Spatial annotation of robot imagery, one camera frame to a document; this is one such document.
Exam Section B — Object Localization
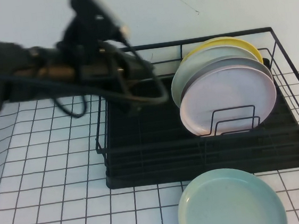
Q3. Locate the black wire dish rack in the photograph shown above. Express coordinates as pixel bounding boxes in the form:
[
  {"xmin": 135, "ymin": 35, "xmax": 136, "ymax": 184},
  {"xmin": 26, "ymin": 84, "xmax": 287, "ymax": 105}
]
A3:
[{"xmin": 85, "ymin": 23, "xmax": 299, "ymax": 177}]

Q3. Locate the black plastic drip tray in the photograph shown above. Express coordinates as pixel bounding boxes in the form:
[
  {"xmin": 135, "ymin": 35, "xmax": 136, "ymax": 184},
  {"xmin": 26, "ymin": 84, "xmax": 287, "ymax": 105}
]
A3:
[{"xmin": 95, "ymin": 59, "xmax": 299, "ymax": 190}]

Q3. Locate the grey plate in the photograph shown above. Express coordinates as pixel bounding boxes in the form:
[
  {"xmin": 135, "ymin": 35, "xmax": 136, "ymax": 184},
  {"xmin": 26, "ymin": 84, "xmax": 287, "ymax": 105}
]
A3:
[{"xmin": 176, "ymin": 53, "xmax": 275, "ymax": 101}]

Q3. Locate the pink plate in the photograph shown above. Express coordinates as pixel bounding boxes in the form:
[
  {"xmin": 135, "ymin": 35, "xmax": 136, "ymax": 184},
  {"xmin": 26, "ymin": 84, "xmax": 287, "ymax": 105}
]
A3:
[{"xmin": 175, "ymin": 61, "xmax": 280, "ymax": 138}]

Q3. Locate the thin black cable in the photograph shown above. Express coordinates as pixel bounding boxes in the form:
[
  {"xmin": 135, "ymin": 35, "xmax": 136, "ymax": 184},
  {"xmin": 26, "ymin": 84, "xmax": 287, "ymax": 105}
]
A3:
[{"xmin": 53, "ymin": 93, "xmax": 89, "ymax": 121}]

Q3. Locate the white black-grid tablecloth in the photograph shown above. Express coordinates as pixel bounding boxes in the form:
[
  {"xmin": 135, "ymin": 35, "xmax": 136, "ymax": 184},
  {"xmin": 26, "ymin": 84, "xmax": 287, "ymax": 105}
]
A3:
[{"xmin": 0, "ymin": 64, "xmax": 299, "ymax": 224}]

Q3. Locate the pale green-white plate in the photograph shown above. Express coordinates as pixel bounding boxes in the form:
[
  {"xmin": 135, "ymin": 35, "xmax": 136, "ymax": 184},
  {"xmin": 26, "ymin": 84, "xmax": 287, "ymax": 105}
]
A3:
[{"xmin": 166, "ymin": 42, "xmax": 264, "ymax": 110}]

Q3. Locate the mint green plate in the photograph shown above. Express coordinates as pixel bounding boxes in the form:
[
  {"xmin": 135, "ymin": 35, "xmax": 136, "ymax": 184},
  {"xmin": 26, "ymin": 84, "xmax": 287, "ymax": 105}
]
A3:
[{"xmin": 173, "ymin": 162, "xmax": 288, "ymax": 224}]

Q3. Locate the thick black cable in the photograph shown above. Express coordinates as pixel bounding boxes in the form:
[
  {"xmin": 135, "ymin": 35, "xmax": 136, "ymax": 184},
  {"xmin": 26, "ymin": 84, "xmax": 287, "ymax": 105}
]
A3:
[{"xmin": 0, "ymin": 35, "xmax": 170, "ymax": 123}]

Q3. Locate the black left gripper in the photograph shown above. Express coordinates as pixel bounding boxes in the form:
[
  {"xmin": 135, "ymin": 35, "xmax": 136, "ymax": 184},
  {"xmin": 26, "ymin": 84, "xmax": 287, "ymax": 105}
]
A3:
[{"xmin": 74, "ymin": 35, "xmax": 159, "ymax": 120}]

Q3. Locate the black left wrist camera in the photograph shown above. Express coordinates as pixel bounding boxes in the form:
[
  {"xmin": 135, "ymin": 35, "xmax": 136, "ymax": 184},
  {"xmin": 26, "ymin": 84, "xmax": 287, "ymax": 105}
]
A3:
[{"xmin": 67, "ymin": 0, "xmax": 132, "ymax": 50}]

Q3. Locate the yellow plate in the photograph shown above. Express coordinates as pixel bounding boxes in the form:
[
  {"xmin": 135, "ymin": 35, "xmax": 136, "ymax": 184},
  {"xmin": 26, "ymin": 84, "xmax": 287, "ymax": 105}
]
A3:
[{"xmin": 178, "ymin": 32, "xmax": 264, "ymax": 73}]

